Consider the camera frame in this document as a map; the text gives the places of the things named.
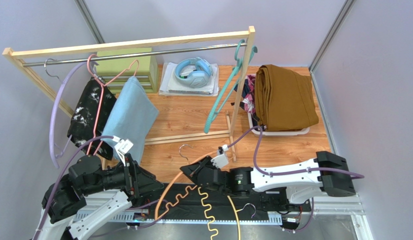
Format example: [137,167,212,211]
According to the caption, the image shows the wooden clothes rack frame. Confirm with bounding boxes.
[2,25,256,146]

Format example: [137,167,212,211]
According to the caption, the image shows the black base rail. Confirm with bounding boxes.
[81,179,314,225]

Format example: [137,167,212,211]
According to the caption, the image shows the pink camouflage trousers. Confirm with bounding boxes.
[240,74,259,125]

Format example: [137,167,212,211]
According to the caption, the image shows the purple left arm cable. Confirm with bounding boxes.
[31,135,116,240]

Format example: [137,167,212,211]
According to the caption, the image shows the orange clothes hanger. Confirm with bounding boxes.
[153,143,218,221]

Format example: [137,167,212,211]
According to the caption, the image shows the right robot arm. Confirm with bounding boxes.
[180,151,357,205]

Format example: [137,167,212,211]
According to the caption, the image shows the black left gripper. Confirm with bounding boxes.
[83,152,165,197]

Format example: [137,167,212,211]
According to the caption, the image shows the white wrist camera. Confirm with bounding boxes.
[112,135,134,166]
[211,144,229,169]

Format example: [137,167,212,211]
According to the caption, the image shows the white notebook stack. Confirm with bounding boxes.
[158,62,220,97]

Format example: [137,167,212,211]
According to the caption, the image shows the brown trousers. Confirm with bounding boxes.
[254,64,319,132]

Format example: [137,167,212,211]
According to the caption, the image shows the green box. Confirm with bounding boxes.
[96,55,159,94]

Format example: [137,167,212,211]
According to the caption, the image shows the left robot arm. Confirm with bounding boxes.
[33,153,164,240]

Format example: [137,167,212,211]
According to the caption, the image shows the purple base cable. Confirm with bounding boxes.
[113,199,170,231]

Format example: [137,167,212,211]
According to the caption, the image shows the white plastic laundry basket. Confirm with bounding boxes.
[245,74,310,137]

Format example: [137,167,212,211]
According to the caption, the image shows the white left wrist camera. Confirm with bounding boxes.
[112,135,134,166]

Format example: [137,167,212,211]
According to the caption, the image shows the steel hanging rod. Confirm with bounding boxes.
[22,43,239,68]

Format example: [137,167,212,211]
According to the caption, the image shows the light blue trousers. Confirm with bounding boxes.
[102,76,159,164]

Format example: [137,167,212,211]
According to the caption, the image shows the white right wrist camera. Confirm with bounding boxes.
[211,144,229,169]

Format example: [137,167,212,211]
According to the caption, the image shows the light blue headphones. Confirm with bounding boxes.
[174,57,214,89]

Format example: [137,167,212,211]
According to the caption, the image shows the black white patterned trousers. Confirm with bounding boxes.
[67,77,117,147]

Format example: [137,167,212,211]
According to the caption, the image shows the teal clothes hanger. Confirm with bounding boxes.
[203,39,246,134]

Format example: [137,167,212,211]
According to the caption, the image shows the pink clothes hanger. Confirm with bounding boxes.
[86,53,140,138]

